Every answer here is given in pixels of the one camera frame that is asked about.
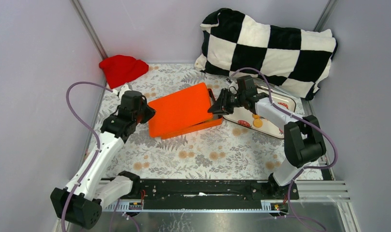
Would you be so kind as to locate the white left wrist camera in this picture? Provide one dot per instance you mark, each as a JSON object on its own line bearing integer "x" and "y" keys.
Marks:
{"x": 123, "y": 89}

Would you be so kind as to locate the floral table mat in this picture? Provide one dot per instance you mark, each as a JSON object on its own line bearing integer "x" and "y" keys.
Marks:
{"x": 227, "y": 151}

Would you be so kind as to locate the metal tongs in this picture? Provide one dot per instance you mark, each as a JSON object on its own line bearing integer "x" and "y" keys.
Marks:
{"x": 274, "y": 89}

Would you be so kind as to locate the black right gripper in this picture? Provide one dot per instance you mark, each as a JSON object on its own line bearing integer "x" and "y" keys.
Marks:
{"x": 221, "y": 105}

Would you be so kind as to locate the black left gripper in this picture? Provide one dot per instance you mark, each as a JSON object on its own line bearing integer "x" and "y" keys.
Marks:
{"x": 151, "y": 112}

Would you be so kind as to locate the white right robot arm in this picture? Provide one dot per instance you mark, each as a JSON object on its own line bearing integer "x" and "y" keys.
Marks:
{"x": 303, "y": 140}

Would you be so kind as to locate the red knit hat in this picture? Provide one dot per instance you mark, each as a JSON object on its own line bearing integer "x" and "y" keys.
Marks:
{"x": 119, "y": 70}

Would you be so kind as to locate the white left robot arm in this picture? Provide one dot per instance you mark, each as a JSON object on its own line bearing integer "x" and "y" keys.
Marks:
{"x": 82, "y": 200}

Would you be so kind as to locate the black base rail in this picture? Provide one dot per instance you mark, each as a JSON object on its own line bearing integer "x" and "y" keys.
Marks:
{"x": 195, "y": 194}

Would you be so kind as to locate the orange cookie tin box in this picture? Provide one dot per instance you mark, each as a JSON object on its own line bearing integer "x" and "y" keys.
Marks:
{"x": 215, "y": 121}

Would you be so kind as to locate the black white checkered pillow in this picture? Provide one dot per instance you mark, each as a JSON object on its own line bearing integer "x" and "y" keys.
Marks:
{"x": 296, "y": 60}

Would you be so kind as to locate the orange tin lid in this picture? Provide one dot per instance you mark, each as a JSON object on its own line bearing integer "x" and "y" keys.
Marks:
{"x": 180, "y": 110}

